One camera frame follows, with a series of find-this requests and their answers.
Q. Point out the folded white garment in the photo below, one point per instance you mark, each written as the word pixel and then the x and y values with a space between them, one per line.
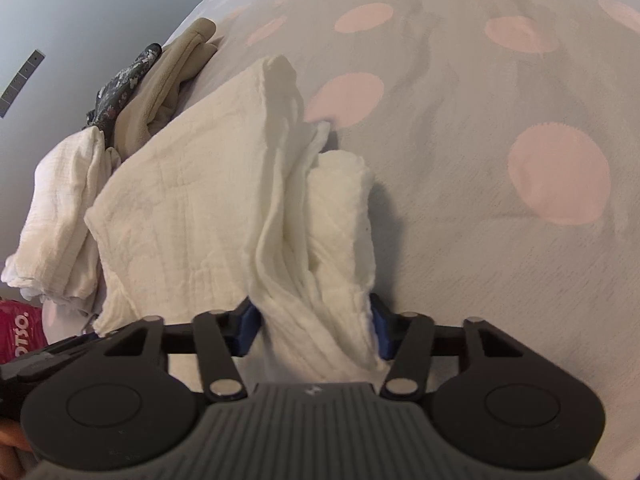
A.
pixel 57 258

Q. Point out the white crinkled cotton garment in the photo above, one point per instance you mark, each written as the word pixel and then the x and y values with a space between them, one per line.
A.
pixel 236 199

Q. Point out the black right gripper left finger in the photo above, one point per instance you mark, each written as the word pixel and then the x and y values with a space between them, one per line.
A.
pixel 133 395

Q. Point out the grey wall air vent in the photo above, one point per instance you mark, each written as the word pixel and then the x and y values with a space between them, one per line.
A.
pixel 17 83

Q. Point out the dark floral garment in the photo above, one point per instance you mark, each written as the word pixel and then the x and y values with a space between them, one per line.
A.
pixel 114 96

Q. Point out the red printed bag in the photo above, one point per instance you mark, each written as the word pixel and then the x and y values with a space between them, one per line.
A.
pixel 21 330

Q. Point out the polka dot bed sheet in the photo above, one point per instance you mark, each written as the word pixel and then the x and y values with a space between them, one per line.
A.
pixel 503 138

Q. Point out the tan folded garment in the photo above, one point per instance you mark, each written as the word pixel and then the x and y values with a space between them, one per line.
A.
pixel 156 98

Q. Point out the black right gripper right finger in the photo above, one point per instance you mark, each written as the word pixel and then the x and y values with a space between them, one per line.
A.
pixel 487 394

